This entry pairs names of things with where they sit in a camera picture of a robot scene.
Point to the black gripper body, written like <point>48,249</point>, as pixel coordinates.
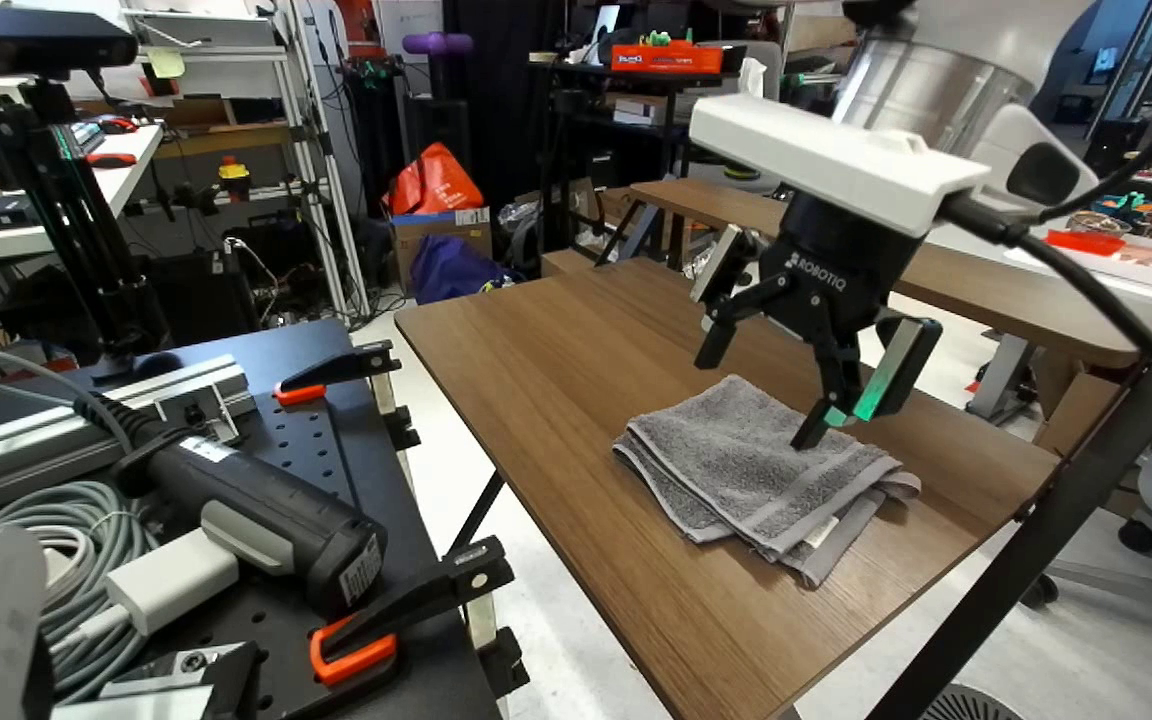
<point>843,273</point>

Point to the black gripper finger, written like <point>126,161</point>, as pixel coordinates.
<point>729,326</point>
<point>836,380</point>

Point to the grey towel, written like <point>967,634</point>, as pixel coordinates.
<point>736,467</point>

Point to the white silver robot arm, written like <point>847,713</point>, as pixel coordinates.
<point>949,82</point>

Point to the grey table leg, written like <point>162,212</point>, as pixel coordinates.
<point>1001,380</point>

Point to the white cluttered table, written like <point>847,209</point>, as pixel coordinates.
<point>1071,264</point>

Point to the red plastic part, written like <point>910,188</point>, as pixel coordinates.
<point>1080,241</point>

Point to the orange storage box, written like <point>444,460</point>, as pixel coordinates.
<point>660,58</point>

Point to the blue cloth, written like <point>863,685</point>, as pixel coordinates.
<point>448,264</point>

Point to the small cardboard box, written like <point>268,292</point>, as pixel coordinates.
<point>440,229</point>

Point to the orange bag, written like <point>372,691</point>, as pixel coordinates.
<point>435,186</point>

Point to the grey round fan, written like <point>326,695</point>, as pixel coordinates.
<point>972,705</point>

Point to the black orange spring clamp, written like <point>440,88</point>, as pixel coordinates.
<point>403,607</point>
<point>339,371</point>

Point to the purple roller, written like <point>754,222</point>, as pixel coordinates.
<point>436,41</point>

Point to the white metal rack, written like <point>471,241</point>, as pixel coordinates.
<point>322,174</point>

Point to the white power adapter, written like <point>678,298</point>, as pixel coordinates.
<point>169,581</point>

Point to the aluminium extrusion bar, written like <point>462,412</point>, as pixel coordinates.
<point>69,424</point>

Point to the white work table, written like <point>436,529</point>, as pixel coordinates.
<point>17,239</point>

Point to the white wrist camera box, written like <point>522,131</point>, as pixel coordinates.
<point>818,161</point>

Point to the black metal table frame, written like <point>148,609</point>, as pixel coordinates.
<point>1042,535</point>

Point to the black camera tripod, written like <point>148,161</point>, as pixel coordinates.
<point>69,201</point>

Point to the silver metal mount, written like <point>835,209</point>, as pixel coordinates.
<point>148,677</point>

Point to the black stereo camera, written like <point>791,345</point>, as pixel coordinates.
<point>30,34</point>

